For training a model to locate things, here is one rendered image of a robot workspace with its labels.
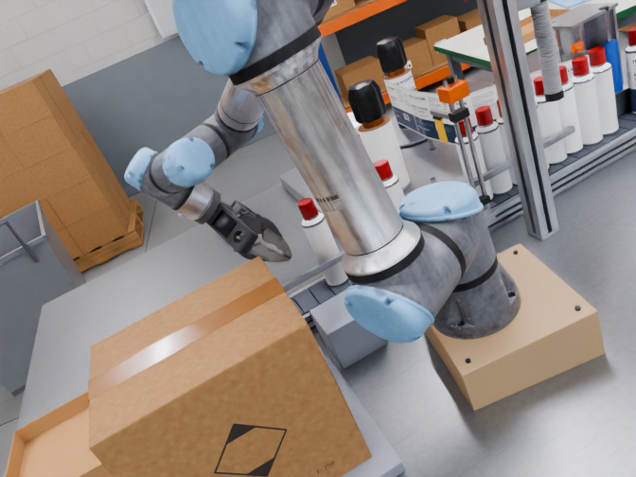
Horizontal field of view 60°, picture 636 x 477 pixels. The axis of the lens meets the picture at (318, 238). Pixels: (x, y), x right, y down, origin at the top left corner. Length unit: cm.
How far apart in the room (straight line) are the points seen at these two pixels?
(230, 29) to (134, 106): 510
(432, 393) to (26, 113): 375
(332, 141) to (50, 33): 515
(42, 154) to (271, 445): 375
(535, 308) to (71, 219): 390
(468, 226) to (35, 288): 253
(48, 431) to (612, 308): 117
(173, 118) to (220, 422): 503
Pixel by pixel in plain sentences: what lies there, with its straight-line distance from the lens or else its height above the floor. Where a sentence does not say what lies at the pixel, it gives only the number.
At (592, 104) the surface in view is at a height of 98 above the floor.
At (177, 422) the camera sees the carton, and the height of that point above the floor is 109.
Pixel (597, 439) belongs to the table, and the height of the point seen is 83.
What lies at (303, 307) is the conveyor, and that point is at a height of 88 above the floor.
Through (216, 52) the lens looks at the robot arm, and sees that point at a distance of 62.
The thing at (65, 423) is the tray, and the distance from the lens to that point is 140.
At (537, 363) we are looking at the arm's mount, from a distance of 92.
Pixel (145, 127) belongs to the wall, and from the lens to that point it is 571.
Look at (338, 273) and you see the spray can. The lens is 117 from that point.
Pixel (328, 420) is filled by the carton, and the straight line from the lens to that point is 81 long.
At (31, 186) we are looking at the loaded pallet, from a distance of 445.
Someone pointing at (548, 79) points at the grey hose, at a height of 112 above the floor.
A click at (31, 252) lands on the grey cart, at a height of 76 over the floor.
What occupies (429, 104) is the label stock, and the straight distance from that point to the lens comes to 157.
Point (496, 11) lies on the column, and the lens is 105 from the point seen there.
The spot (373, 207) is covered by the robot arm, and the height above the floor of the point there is 122.
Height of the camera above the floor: 152
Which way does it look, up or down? 27 degrees down
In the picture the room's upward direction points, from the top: 24 degrees counter-clockwise
